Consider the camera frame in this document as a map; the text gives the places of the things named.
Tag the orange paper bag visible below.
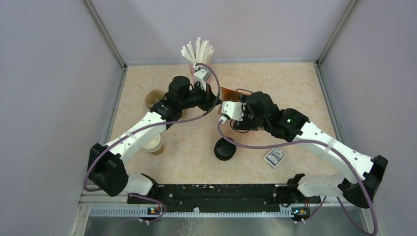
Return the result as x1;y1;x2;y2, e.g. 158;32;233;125
217;87;253;134

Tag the blue playing card box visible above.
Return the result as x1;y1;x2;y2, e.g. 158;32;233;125
263;147;287;168

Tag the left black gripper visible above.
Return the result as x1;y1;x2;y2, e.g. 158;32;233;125
179;81;222;112

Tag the stack of black cup lids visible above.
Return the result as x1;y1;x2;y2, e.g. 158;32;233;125
214;138;237;161

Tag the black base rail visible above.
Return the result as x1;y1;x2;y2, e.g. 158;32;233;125
127;184;322;214

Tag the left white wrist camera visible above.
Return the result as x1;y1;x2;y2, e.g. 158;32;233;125
192;64;212;91

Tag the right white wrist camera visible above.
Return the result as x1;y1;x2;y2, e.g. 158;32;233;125
221;101;245;121

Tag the brown pulp cup carrier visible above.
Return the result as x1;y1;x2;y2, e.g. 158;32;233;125
145;89;188;116

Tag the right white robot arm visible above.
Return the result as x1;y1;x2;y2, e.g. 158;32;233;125
222;91;388;208

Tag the stack of brown paper cups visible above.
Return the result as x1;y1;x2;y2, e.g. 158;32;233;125
142;134;164;155

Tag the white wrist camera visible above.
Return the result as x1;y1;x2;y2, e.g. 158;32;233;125
221;101;245;121
192;64;212;91

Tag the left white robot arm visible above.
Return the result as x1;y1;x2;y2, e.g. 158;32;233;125
85;76;221;203

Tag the pink straw holder cup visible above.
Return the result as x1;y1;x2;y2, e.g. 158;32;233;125
190;63;213;84

